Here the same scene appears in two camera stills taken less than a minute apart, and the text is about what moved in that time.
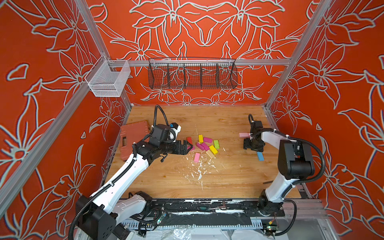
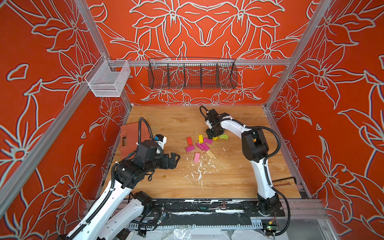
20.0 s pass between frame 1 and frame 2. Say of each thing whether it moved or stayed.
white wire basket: stayed
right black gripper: moved
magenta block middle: stayed
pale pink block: stayed
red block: stayed
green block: moved
